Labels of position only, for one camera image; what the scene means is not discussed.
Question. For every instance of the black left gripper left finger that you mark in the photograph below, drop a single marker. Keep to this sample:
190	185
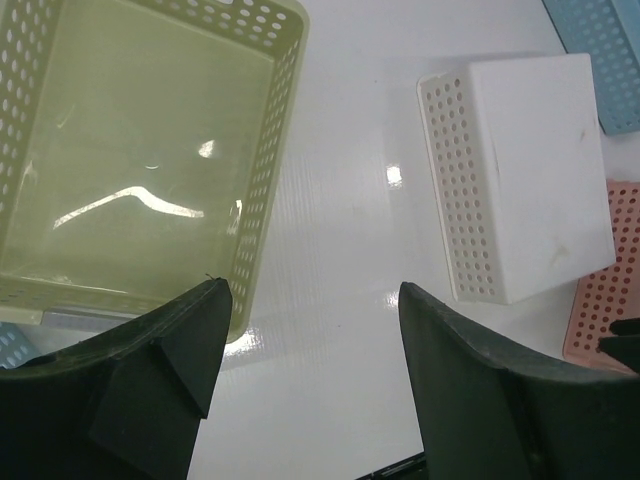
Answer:
124	404

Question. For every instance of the blue basket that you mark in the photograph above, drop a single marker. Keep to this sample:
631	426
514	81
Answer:
609	32
15	347

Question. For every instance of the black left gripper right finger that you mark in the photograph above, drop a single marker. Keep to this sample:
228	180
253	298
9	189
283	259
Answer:
491	408

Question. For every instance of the green perforated plastic basket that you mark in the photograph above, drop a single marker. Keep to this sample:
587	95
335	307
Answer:
141	144

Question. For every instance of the white perforated plastic basket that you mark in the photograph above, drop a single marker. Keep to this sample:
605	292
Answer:
514	147

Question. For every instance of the pink perforated plastic basket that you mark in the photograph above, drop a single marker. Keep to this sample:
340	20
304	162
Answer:
612	293

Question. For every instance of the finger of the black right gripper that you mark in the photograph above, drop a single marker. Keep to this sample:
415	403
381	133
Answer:
624	344

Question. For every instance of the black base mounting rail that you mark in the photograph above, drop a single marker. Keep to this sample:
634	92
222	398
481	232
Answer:
411	468

